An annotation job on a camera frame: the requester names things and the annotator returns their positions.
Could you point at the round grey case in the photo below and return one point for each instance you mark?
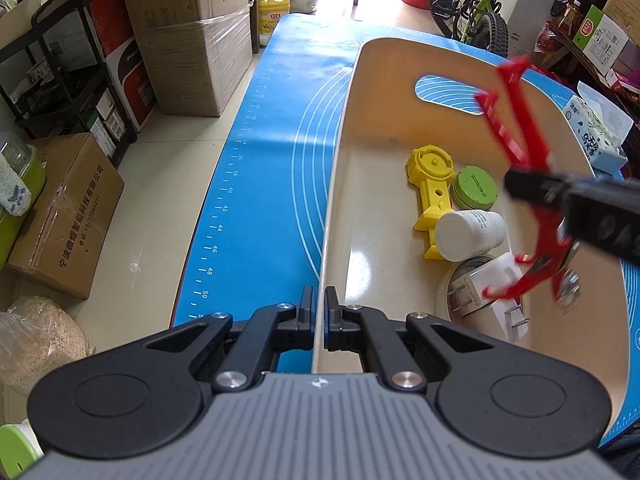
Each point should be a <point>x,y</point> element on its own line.
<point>462,295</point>

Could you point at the blue white tissue pack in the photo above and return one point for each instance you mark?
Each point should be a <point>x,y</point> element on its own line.
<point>595,125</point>

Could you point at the clear bag of grain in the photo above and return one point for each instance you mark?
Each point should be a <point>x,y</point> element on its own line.
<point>37,345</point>

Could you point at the red black white box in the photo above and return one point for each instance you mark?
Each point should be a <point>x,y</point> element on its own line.
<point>130,75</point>

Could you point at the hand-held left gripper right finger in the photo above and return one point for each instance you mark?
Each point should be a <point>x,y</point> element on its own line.
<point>330,312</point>

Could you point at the green round tin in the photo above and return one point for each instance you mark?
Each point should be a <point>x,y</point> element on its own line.
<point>474,187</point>

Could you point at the red plastic clamp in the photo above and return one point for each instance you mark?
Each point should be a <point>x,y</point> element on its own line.
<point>522,125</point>

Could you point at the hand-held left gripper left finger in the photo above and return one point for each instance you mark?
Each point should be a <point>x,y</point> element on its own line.
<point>308,310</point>

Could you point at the green container with clear lid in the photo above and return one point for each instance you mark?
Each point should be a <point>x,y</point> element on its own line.
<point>25,172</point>

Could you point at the white appliance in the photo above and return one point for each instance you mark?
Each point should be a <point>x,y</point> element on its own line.
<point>537,0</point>

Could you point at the white pill bottle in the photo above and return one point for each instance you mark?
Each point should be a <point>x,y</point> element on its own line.
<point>467,235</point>

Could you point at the yellow detergent jug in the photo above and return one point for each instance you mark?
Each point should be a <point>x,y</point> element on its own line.
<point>274,10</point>

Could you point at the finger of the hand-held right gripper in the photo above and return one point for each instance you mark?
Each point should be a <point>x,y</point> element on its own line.
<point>532,187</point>

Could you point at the green plastic stool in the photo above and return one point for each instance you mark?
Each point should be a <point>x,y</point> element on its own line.
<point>15,452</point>

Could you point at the green black bicycle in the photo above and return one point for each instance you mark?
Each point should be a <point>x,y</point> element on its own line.
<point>472,5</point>

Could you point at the white towel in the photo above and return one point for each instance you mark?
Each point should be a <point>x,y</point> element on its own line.
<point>11,190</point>

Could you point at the dark wooden shelf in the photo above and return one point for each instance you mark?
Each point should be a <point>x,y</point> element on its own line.
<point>570,55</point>

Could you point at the black metal cart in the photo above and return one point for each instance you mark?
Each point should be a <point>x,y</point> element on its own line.
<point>62,75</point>

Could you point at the brown cardboard box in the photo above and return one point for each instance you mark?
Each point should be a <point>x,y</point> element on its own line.
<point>62,215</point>

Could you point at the open cardboard box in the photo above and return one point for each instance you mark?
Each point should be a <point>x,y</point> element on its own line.
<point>30,15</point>

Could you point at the film-wrapped cardboard box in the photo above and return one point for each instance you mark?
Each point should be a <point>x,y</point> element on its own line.
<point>200,65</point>

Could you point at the green white carton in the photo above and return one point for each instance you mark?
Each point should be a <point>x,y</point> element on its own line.
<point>600,40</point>

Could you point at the blue silicone mat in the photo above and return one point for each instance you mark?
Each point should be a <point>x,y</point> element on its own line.
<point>280,160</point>

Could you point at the yellow plastic tool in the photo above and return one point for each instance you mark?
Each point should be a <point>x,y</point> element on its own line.
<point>431,180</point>

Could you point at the beige plastic bin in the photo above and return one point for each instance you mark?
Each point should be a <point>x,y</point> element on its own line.
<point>380,260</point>

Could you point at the white power adapter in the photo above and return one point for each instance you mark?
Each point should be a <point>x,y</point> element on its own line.
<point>502,275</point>

